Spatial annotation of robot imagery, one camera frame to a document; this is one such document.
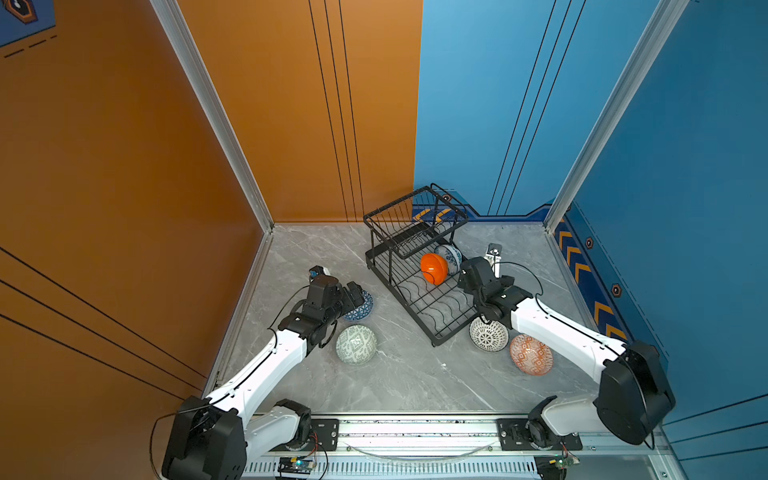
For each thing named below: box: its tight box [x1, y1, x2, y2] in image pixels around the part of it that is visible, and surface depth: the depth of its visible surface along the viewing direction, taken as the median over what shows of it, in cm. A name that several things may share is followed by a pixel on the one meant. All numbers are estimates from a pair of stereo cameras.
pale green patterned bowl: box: [336, 324, 377, 366], surface depth 89 cm
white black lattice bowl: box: [469, 316, 509, 353], surface depth 90 cm
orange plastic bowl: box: [420, 253, 449, 286], surface depth 104 cm
